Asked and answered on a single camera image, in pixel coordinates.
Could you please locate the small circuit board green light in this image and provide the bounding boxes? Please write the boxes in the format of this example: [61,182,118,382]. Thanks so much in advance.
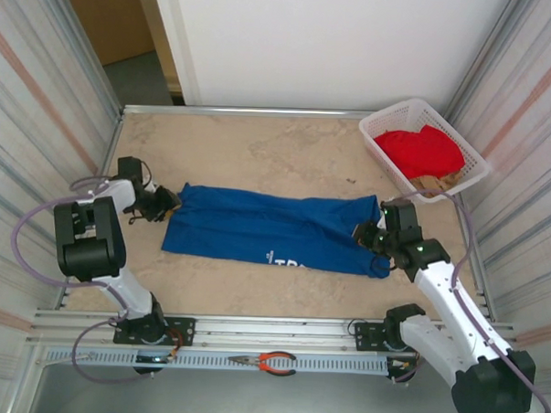
[134,353,176,365]

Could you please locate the blue printed t-shirt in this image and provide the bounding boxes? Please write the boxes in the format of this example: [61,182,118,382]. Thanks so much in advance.
[159,181,395,281]

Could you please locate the white plastic mesh basket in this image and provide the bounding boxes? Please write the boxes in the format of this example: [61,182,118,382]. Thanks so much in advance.
[355,95,495,207]

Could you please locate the red t-shirt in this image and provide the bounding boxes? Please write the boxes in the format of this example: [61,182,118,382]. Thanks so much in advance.
[372,122,467,182]

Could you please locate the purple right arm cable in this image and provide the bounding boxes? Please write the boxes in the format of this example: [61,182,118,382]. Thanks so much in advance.
[385,188,551,413]

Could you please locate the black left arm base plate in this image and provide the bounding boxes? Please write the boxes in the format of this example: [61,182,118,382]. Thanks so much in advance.
[112,313,196,348]

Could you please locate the grey slotted cable duct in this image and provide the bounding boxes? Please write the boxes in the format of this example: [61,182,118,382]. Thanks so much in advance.
[44,344,391,378]

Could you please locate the orange-handled pliers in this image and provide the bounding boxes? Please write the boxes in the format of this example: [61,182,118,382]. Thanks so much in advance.
[226,348,298,377]

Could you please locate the brown cloth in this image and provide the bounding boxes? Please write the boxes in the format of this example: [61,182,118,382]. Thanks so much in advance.
[408,168,468,200]

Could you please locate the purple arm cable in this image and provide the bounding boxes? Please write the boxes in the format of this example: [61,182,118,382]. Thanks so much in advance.
[5,171,164,386]
[385,188,551,413]

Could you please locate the aluminium mounting rail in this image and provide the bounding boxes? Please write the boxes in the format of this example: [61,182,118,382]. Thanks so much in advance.
[30,301,518,365]

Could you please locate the small circuit board with wires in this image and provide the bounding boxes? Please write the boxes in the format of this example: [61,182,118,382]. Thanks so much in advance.
[387,356,419,374]

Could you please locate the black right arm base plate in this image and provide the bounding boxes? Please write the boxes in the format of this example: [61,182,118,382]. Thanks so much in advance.
[354,320,436,356]

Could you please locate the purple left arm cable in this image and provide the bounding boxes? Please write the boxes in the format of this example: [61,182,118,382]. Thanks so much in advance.
[5,171,164,386]

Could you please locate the white door frame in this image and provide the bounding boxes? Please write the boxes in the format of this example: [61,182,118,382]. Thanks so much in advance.
[128,0,207,107]

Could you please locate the brown wooden door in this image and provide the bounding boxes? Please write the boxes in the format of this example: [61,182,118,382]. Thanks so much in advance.
[55,0,158,69]

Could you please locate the aluminium table edge rail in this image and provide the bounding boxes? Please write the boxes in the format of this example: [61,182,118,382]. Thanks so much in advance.
[122,101,381,126]

